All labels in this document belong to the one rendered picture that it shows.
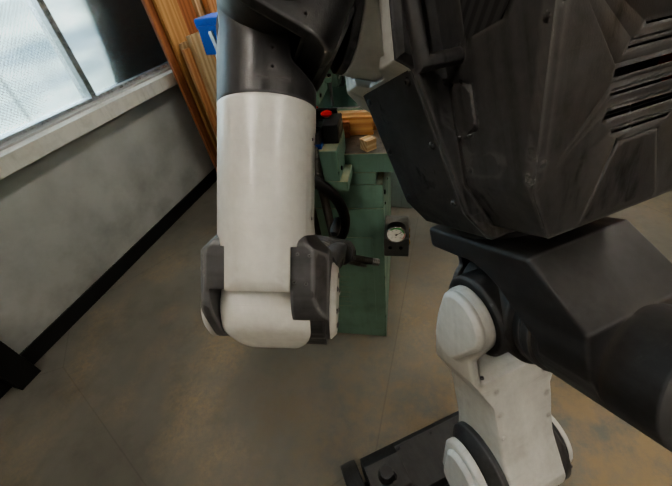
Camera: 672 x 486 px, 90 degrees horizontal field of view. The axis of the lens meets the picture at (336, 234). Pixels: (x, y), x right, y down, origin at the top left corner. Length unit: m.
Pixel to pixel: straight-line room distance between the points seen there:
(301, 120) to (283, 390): 1.32
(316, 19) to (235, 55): 0.08
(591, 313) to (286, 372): 1.32
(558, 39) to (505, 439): 0.55
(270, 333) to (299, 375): 1.20
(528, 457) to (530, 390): 0.12
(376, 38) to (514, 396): 0.52
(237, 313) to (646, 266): 0.39
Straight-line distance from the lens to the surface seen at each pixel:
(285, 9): 0.28
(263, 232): 0.28
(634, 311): 0.40
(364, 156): 0.97
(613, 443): 1.60
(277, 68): 0.31
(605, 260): 0.41
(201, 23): 1.94
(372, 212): 1.07
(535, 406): 0.66
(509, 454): 0.69
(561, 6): 0.26
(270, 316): 0.33
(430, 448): 1.22
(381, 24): 0.35
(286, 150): 0.29
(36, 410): 2.05
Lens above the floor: 1.35
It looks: 40 degrees down
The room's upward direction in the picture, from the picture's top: 8 degrees counter-clockwise
